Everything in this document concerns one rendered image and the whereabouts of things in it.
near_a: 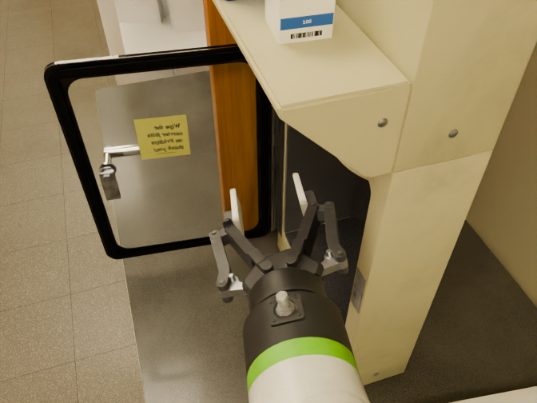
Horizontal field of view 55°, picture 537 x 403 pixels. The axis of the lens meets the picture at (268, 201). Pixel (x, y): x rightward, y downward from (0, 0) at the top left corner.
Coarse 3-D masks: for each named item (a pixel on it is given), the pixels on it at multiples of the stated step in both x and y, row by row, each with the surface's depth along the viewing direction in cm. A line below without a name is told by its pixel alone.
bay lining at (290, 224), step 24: (288, 144) 81; (312, 144) 82; (288, 168) 84; (312, 168) 86; (336, 168) 88; (288, 192) 88; (336, 192) 92; (360, 192) 93; (288, 216) 93; (336, 216) 97; (360, 216) 97
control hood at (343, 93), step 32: (224, 0) 52; (256, 0) 52; (256, 32) 47; (352, 32) 47; (256, 64) 44; (288, 64) 43; (320, 64) 43; (352, 64) 43; (384, 64) 43; (288, 96) 40; (320, 96) 40; (352, 96) 40; (384, 96) 41; (320, 128) 42; (352, 128) 43; (384, 128) 44; (352, 160) 45; (384, 160) 47
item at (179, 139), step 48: (192, 48) 69; (96, 96) 70; (144, 96) 72; (192, 96) 74; (240, 96) 75; (96, 144) 76; (144, 144) 78; (192, 144) 80; (240, 144) 81; (144, 192) 84; (192, 192) 87; (240, 192) 89; (144, 240) 92
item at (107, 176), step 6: (102, 168) 79; (108, 168) 79; (102, 174) 78; (108, 174) 78; (114, 174) 79; (102, 180) 78; (108, 180) 79; (114, 180) 79; (102, 186) 80; (108, 186) 80; (114, 186) 80; (108, 192) 81; (114, 192) 81; (108, 198) 82; (114, 198) 82; (120, 198) 82
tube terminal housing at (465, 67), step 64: (384, 0) 43; (448, 0) 37; (512, 0) 39; (448, 64) 41; (512, 64) 43; (448, 128) 46; (384, 192) 51; (448, 192) 53; (384, 256) 58; (448, 256) 63; (384, 320) 69
